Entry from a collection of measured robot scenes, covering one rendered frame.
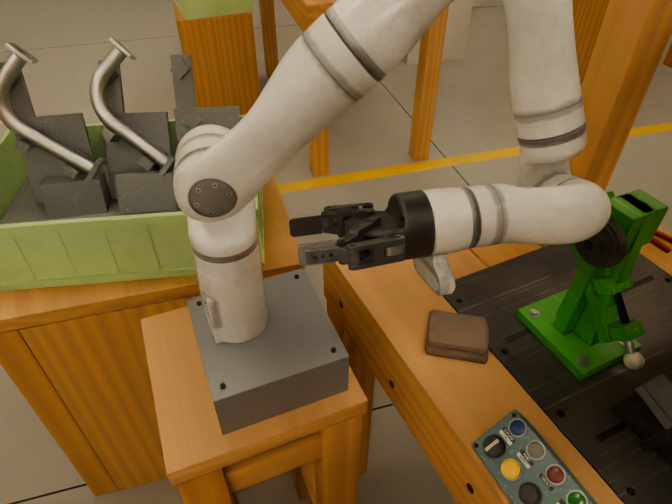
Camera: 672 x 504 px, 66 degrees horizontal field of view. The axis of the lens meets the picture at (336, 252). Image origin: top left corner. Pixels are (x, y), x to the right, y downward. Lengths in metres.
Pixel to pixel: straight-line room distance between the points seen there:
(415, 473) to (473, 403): 0.96
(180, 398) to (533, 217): 0.61
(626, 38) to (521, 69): 0.62
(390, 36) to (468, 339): 0.49
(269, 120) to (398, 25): 0.16
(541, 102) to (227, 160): 0.34
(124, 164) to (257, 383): 0.73
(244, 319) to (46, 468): 1.28
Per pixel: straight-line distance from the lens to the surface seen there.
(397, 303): 0.93
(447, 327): 0.86
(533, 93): 0.58
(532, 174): 0.65
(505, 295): 0.98
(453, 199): 0.56
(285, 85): 0.57
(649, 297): 1.09
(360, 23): 0.55
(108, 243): 1.14
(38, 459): 2.00
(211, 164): 0.59
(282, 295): 0.88
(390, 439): 1.80
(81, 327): 1.24
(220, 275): 0.71
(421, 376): 0.83
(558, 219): 0.60
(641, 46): 1.18
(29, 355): 1.32
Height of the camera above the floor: 1.58
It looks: 41 degrees down
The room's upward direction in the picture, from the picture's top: straight up
